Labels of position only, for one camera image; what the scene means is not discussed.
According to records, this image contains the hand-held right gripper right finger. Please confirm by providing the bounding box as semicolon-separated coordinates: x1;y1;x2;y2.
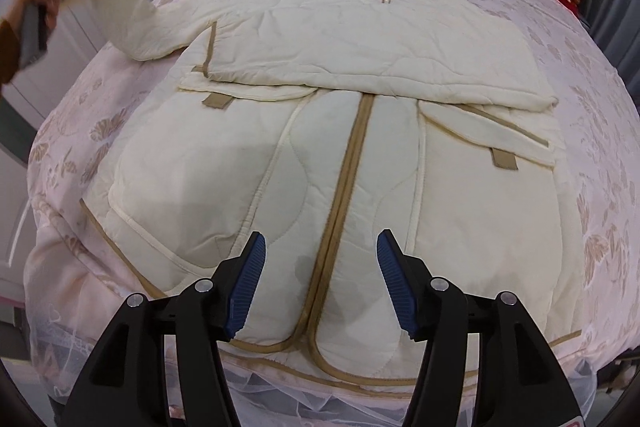
376;229;586;427

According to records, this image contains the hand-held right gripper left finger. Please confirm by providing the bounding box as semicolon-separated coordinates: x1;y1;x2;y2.
60;231;267;427

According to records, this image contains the cream quilt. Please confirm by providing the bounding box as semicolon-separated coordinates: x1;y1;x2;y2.
75;0;586;388

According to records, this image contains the person's left forearm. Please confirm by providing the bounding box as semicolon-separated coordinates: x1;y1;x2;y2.
0;18;23;86

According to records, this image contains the person's left hand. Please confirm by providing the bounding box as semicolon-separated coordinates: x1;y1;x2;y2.
7;0;60;32

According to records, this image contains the pink floral bedspread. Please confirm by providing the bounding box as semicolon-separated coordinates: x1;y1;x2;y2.
22;0;640;408

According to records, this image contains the grey curtain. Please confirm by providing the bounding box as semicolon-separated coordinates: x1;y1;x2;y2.
592;0;640;85

